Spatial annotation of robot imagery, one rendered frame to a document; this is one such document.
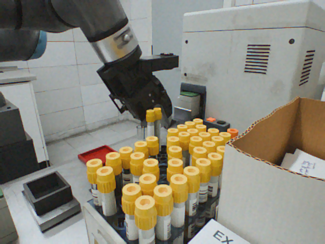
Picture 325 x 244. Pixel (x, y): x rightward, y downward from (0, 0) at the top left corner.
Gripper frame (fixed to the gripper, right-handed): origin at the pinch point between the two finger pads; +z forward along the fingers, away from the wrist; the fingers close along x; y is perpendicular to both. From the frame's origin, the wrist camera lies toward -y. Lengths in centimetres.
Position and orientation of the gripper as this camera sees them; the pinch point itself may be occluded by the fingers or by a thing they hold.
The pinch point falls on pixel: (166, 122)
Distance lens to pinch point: 49.9
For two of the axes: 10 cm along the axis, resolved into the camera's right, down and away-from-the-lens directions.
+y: -6.1, 6.8, -4.0
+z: 3.5, 6.9, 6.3
